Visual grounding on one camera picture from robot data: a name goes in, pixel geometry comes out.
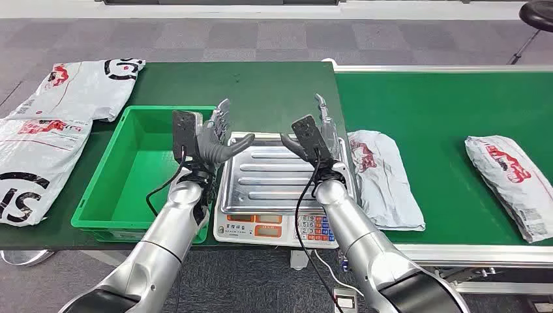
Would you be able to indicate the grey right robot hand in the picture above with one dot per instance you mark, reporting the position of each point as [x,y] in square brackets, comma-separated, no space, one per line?
[333,142]

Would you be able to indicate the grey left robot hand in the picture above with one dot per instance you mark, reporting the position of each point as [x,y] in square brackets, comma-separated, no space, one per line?
[211,147]

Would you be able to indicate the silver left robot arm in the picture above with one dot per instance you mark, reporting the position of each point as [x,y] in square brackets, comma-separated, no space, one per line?
[173,216]

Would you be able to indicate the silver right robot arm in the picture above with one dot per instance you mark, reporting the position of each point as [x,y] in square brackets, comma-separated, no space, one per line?
[350,224]

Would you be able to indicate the grey parcel bag red print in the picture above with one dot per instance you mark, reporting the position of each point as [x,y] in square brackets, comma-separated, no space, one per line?
[510,177]

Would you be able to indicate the white scale with steel tray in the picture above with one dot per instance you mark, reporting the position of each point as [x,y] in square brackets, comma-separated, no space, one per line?
[276,181]

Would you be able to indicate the dark green table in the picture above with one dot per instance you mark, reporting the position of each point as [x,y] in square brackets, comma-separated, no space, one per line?
[259,86]

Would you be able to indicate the green plastic bin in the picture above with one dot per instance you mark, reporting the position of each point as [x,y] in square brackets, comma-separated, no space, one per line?
[129,172]

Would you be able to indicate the white table leg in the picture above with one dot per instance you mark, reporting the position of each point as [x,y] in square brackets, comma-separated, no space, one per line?
[300,259]

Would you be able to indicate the large white courier bag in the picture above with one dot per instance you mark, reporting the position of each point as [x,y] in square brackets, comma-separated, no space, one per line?
[39,155]
[86,90]

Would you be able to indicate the silver floor socket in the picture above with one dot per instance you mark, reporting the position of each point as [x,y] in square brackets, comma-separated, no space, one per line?
[345,302]
[542,307]

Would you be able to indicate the silver round base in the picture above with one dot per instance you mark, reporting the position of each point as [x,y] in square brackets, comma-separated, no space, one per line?
[26,257]

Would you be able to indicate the black stool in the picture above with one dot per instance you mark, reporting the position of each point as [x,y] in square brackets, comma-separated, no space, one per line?
[538,15]

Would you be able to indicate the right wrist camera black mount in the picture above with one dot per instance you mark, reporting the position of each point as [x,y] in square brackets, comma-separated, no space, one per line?
[311,138]

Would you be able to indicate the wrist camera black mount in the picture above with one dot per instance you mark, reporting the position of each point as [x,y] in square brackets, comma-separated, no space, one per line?
[185,134]
[311,138]

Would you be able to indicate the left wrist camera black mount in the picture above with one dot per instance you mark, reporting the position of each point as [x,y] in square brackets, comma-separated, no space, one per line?
[185,134]

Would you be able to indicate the green conveyor belt aluminium frame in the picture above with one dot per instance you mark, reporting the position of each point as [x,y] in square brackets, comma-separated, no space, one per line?
[432,108]

